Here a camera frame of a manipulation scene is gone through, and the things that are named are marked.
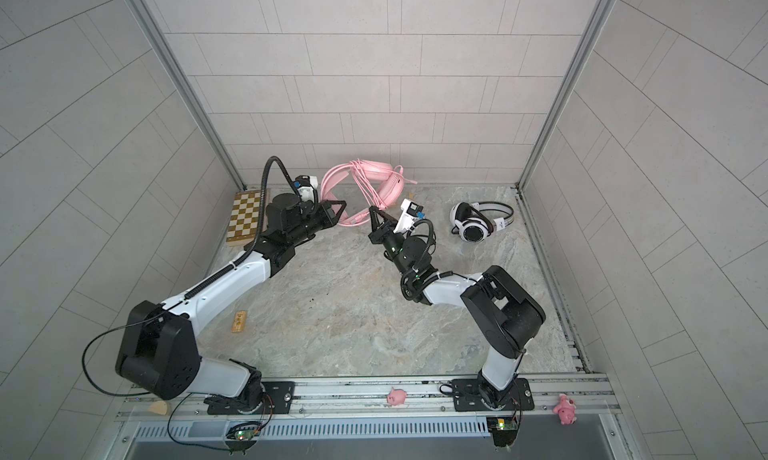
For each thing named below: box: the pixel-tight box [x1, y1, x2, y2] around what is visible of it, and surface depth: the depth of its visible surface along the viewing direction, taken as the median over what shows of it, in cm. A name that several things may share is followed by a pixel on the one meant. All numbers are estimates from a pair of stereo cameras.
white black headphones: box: [450, 201, 514, 243], surface depth 98 cm
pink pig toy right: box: [554, 394, 577, 425], surface depth 69 cm
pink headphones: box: [320, 160, 418, 227], surface depth 77 cm
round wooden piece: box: [148, 401, 167, 415], surface depth 70 cm
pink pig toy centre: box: [386, 386, 407, 406], surface depth 72 cm
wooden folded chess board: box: [226, 190, 262, 247], surface depth 104 cm
